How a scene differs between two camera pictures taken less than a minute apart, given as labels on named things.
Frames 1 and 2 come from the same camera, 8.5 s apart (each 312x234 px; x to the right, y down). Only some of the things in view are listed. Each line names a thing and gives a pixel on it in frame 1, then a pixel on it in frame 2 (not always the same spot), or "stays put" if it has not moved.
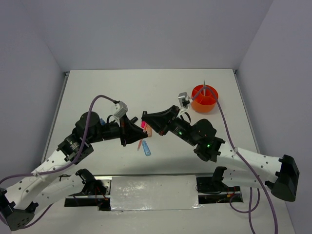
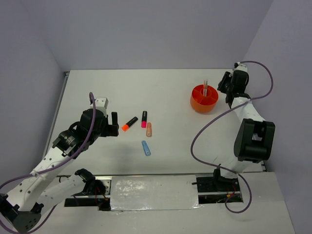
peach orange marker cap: (149, 130) stays put
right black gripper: (158, 121) → (226, 77)
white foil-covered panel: (155, 192) stays put
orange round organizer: (205, 101) stays put
